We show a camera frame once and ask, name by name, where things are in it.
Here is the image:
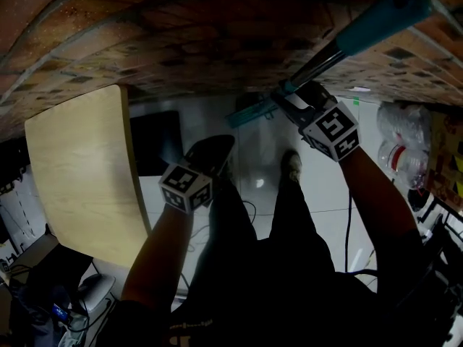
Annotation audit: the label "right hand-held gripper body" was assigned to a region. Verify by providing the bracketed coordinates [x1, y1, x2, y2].
[288, 100, 362, 163]

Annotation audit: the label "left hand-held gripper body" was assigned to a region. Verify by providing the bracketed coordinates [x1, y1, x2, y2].
[158, 162, 214, 215]

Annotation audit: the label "teal mop with metal pole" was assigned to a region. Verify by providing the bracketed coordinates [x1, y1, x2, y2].
[224, 0, 437, 129]

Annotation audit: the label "person's left forearm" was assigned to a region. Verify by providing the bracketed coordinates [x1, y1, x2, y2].
[120, 203, 195, 312]

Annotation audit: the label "person's right forearm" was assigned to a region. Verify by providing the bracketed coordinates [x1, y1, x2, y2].
[339, 145, 423, 245]

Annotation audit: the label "person's shoe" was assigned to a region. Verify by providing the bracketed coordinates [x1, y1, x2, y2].
[280, 149, 303, 184]

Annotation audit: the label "black table base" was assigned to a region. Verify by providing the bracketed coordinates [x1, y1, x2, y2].
[129, 110, 184, 177]

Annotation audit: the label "bag of clear plastic bottles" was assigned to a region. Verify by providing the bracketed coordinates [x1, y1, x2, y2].
[375, 101, 434, 191]

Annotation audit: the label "person's black trousers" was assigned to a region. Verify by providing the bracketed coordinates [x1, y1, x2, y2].
[187, 177, 337, 303]

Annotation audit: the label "light wooden table top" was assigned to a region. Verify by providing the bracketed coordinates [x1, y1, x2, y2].
[24, 84, 152, 269]

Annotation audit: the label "cardboard box with striped tape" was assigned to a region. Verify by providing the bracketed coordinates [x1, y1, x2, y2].
[425, 110, 463, 209]

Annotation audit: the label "black metal stand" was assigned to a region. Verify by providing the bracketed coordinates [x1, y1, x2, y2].
[408, 189, 463, 339]

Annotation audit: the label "person's black shirt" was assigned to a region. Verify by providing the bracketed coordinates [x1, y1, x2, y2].
[95, 229, 453, 347]

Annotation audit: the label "black cable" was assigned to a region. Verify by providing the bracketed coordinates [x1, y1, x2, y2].
[343, 189, 354, 274]

